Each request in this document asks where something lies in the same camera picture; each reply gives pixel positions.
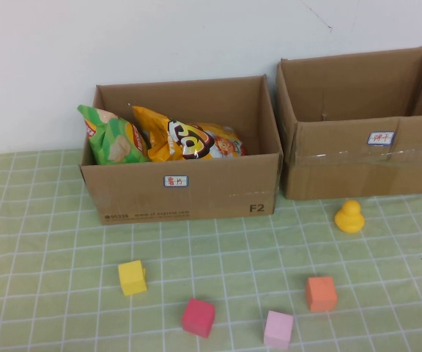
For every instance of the green checked tablecloth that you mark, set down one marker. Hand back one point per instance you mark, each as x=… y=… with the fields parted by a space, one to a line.
x=31 y=256

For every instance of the yellow foam cube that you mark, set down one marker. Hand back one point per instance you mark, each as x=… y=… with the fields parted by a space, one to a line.
x=132 y=278

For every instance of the pink foam cube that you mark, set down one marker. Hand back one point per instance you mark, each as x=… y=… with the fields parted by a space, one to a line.
x=278 y=330

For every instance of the red foam cube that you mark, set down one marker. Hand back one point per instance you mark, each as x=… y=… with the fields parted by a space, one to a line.
x=198 y=317

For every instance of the white label on F2 box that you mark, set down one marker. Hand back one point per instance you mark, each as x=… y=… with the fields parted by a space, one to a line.
x=176 y=181

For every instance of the orange foam cube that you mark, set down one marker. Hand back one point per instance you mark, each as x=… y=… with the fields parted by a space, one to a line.
x=321 y=294

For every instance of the cardboard box with F2 print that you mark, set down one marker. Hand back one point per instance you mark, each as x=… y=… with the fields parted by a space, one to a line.
x=211 y=199

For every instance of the yellow-orange chip bag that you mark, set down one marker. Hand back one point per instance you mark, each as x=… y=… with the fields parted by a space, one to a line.
x=192 y=141

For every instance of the yellow rubber duck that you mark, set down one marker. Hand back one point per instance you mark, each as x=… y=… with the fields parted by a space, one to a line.
x=349 y=220

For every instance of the green Lay's chip bag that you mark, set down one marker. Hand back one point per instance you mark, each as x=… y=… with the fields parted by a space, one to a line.
x=117 y=144

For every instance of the taped cardboard box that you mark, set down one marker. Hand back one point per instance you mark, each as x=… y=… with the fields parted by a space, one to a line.
x=335 y=176

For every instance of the white label on taped box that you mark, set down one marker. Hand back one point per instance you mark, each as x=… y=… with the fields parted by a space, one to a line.
x=380 y=139

